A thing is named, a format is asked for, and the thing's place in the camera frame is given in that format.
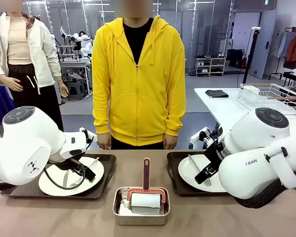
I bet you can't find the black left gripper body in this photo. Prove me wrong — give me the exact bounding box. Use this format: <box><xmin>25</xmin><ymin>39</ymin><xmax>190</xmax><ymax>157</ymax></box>
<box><xmin>64</xmin><ymin>158</ymin><xmax>89</xmax><ymax>173</ymax></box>

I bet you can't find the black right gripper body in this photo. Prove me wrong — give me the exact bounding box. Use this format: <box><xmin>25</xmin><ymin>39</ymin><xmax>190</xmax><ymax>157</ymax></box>
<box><xmin>202</xmin><ymin>142</ymin><xmax>224</xmax><ymax>173</ymax></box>

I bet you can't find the white round plate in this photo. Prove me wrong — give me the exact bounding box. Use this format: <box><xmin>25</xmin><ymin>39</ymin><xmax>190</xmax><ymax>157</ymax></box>
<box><xmin>38</xmin><ymin>156</ymin><xmax>105</xmax><ymax>197</ymax></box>
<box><xmin>178</xmin><ymin>155</ymin><xmax>227</xmax><ymax>193</ymax></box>

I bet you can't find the silver fork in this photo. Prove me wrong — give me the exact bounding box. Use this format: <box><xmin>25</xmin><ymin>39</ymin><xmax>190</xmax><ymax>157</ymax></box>
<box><xmin>188</xmin><ymin>155</ymin><xmax>212</xmax><ymax>186</ymax></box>
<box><xmin>68</xmin><ymin>157</ymin><xmax>100</xmax><ymax>188</ymax></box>

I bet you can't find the dark brown serving tray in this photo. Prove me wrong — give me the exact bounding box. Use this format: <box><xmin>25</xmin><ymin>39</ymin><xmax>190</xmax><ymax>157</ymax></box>
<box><xmin>166</xmin><ymin>151</ymin><xmax>234</xmax><ymax>198</ymax></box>
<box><xmin>0</xmin><ymin>153</ymin><xmax>117</xmax><ymax>200</ymax></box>

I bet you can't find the pink lint roller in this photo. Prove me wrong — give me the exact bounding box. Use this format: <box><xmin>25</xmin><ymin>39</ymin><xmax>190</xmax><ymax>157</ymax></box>
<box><xmin>126</xmin><ymin>158</ymin><xmax>169</xmax><ymax>215</ymax></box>

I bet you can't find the person's right forearm yellow sleeve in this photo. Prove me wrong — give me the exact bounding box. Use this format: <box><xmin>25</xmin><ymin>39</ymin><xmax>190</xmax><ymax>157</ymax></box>
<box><xmin>92</xmin><ymin>98</ymin><xmax>111</xmax><ymax>135</ymax></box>

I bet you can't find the person's left forearm yellow sleeve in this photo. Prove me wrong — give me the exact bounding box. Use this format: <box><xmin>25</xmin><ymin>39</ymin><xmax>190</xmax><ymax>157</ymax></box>
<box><xmin>164</xmin><ymin>98</ymin><xmax>186</xmax><ymax>137</ymax></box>

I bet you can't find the person's right hand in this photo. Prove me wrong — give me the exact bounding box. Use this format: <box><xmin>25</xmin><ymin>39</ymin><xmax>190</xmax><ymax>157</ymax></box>
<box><xmin>98</xmin><ymin>133</ymin><xmax>112</xmax><ymax>151</ymax></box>

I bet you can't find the person's left hand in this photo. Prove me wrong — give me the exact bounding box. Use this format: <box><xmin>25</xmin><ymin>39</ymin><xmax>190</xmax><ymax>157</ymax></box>
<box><xmin>163</xmin><ymin>135</ymin><xmax>176</xmax><ymax>150</ymax></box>

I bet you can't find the white side table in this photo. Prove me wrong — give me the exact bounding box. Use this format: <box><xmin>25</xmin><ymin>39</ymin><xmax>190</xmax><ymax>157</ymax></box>
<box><xmin>193</xmin><ymin>86</ymin><xmax>296</xmax><ymax>149</ymax></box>

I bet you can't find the dark grey folded cloth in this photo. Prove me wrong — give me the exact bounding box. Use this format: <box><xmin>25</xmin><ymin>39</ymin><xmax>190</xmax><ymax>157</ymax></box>
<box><xmin>205</xmin><ymin>89</ymin><xmax>229</xmax><ymax>98</ymax></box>

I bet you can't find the rectangular metal tin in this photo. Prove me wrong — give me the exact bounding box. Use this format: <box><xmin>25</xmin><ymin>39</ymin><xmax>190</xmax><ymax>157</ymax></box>
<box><xmin>112</xmin><ymin>187</ymin><xmax>171</xmax><ymax>226</ymax></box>

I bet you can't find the grey plastic stool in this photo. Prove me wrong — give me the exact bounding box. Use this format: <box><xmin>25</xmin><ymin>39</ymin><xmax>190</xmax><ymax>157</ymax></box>
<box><xmin>68</xmin><ymin>82</ymin><xmax>86</xmax><ymax>101</ymax></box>

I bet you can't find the clear cutlery holder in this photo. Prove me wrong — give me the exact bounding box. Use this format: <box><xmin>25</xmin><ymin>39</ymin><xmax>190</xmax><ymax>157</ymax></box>
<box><xmin>238</xmin><ymin>85</ymin><xmax>260</xmax><ymax>101</ymax></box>

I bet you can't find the person in yellow hoodie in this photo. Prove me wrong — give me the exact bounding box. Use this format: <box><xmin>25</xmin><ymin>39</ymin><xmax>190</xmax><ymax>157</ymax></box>
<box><xmin>92</xmin><ymin>0</ymin><xmax>186</xmax><ymax>151</ymax></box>

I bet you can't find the white shoe rack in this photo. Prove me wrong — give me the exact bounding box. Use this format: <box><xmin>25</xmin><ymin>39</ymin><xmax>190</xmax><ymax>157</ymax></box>
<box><xmin>194</xmin><ymin>57</ymin><xmax>226</xmax><ymax>77</ymax></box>

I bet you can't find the blue fabric drape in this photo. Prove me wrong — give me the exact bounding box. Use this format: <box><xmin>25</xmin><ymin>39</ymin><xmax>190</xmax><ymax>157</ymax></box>
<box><xmin>0</xmin><ymin>85</ymin><xmax>15</xmax><ymax>125</ymax></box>

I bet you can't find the black bag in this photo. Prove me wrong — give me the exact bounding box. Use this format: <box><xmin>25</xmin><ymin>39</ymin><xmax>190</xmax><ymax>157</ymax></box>
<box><xmin>226</xmin><ymin>48</ymin><xmax>245</xmax><ymax>69</ymax></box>

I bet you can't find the black trolley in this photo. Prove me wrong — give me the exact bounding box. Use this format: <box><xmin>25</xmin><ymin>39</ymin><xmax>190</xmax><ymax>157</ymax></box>
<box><xmin>268</xmin><ymin>71</ymin><xmax>296</xmax><ymax>87</ymax></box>

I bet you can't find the black tripod stand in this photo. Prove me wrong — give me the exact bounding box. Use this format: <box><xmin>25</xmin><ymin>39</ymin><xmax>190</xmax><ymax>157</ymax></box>
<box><xmin>242</xmin><ymin>26</ymin><xmax>261</xmax><ymax>84</ymax></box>

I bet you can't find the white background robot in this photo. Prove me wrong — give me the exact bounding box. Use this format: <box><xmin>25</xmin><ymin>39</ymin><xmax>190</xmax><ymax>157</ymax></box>
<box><xmin>73</xmin><ymin>31</ymin><xmax>93</xmax><ymax>59</ymax></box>

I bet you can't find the mannequin in white jacket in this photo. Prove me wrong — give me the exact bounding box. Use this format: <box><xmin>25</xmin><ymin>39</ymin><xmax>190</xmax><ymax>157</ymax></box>
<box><xmin>0</xmin><ymin>0</ymin><xmax>70</xmax><ymax>133</ymax></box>

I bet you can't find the grey door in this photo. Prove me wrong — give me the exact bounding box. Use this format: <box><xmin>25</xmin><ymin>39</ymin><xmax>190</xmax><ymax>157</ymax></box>
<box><xmin>249</xmin><ymin>9</ymin><xmax>277</xmax><ymax>79</ymax></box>

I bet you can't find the light blue hanging shirt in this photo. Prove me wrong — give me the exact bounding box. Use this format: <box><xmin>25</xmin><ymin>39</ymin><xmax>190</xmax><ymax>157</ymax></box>
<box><xmin>271</xmin><ymin>31</ymin><xmax>296</xmax><ymax>59</ymax></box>

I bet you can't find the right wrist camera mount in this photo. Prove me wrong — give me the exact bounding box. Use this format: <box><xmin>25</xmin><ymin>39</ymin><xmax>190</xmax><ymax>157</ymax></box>
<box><xmin>190</xmin><ymin>127</ymin><xmax>219</xmax><ymax>150</ymax></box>

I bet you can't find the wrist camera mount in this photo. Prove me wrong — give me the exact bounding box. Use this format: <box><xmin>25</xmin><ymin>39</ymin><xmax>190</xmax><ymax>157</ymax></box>
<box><xmin>78</xmin><ymin>127</ymin><xmax>98</xmax><ymax>149</ymax></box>
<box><xmin>190</xmin><ymin>127</ymin><xmax>219</xmax><ymax>150</ymax></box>

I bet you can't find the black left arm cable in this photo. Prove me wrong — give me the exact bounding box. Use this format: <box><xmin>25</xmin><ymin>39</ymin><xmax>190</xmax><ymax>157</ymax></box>
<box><xmin>43</xmin><ymin>158</ymin><xmax>87</xmax><ymax>191</ymax></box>

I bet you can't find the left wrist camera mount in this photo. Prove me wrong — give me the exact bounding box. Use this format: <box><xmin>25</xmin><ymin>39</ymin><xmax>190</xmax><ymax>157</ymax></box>
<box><xmin>78</xmin><ymin>127</ymin><xmax>98</xmax><ymax>149</ymax></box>

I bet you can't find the black right arm cable sleeve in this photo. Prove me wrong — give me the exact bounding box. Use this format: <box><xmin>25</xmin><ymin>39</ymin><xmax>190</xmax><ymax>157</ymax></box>
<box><xmin>233</xmin><ymin>177</ymin><xmax>296</xmax><ymax>209</ymax></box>

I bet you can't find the white wire dish rack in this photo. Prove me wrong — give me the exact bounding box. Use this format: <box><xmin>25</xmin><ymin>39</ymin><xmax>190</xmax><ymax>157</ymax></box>
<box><xmin>236</xmin><ymin>83</ymin><xmax>296</xmax><ymax>116</ymax></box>

